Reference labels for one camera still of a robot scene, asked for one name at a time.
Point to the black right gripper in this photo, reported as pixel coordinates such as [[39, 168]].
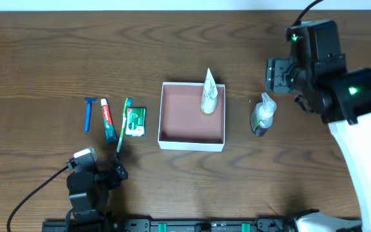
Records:
[[276, 75]]

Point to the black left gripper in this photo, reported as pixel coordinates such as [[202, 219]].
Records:
[[116, 172]]

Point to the clear pump spray bottle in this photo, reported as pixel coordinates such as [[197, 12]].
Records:
[[262, 115]]

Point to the blue disposable razor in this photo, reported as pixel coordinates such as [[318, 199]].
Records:
[[89, 101]]

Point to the white leaf-print tube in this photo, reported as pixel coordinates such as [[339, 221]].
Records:
[[209, 94]]

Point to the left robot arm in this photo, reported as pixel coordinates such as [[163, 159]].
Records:
[[89, 187]]

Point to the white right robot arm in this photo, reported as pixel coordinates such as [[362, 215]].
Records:
[[316, 70]]

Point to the red green toothpaste tube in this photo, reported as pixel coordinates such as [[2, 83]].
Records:
[[108, 122]]

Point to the green soap packet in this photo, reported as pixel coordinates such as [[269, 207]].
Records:
[[135, 126]]

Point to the green white toothbrush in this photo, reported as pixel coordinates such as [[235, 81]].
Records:
[[127, 104]]

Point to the white box pink interior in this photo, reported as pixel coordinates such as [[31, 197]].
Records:
[[182, 124]]

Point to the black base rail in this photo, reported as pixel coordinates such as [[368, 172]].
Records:
[[145, 225]]

